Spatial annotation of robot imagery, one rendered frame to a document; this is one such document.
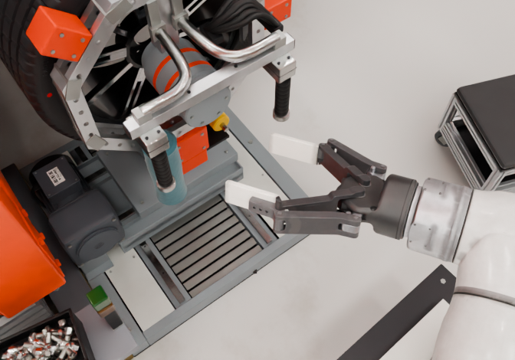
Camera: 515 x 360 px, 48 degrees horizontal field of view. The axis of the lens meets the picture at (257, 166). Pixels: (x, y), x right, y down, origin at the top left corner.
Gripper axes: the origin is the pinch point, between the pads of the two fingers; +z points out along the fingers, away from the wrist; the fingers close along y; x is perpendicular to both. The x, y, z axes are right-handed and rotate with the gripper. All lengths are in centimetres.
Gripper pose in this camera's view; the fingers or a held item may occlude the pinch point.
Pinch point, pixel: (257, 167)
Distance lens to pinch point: 75.5
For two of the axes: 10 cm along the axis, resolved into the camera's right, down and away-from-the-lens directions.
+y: -4.1, 4.7, -7.8
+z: -9.1, -2.6, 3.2
